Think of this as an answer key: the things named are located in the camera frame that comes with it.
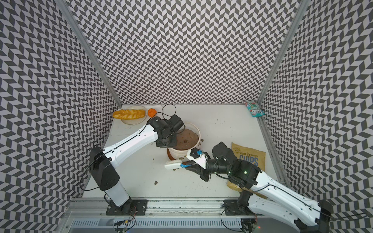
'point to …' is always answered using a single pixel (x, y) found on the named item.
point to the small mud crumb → (156, 182)
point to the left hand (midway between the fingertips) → (169, 146)
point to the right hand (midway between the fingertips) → (189, 168)
